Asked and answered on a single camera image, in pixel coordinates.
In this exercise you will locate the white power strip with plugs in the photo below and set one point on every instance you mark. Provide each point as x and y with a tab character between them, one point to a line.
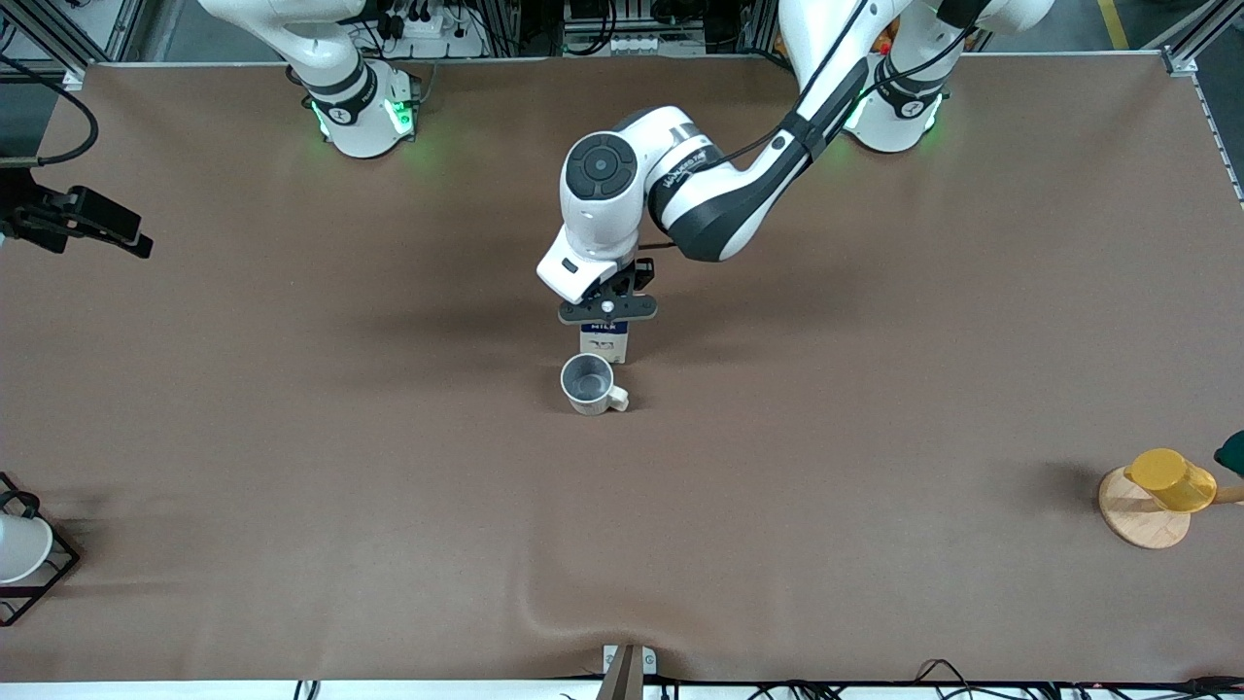
432	34

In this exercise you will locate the orange packaged snacks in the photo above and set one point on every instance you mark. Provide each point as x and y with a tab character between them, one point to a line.
882	39

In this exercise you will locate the blue white milk carton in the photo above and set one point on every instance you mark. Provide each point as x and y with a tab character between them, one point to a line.
604	342

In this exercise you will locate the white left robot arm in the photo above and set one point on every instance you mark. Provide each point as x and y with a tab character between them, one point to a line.
719	204

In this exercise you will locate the small white socket strip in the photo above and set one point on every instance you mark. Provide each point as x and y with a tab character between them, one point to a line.
656	45

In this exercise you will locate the white cup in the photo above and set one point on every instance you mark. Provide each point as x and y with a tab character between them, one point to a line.
19	549

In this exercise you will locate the grey white mug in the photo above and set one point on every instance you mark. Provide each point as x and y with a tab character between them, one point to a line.
588	381

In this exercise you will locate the aluminium frame profile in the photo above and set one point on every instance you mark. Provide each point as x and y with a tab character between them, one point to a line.
1210	117

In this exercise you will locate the dark green plastic cup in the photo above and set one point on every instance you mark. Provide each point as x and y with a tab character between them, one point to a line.
1232	455

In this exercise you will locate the yellow plastic cup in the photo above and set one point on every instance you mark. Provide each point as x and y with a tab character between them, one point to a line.
1171	478

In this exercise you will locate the metal table clamp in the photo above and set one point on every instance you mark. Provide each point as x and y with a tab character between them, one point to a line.
627	666

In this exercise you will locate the round wooden cup stand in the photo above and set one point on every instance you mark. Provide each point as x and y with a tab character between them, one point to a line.
1145	525

